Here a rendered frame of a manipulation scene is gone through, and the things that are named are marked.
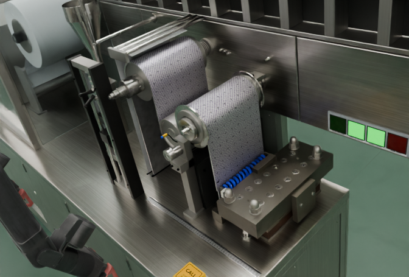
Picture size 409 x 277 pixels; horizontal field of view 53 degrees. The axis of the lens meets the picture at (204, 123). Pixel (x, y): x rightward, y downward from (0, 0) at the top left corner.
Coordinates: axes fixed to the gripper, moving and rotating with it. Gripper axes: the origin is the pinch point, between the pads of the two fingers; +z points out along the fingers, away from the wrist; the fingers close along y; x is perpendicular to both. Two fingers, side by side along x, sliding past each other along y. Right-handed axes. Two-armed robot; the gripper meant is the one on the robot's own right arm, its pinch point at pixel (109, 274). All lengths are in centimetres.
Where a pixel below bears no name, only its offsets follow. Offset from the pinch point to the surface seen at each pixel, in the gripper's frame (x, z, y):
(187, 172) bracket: -35.1, 14.9, 8.0
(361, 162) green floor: -120, 188, 24
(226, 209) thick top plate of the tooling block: -31.2, 21.1, -7.8
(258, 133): -59, 25, -1
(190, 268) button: -11.3, 20.5, -7.6
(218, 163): -42.1, 15.5, -0.4
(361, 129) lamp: -70, 23, -33
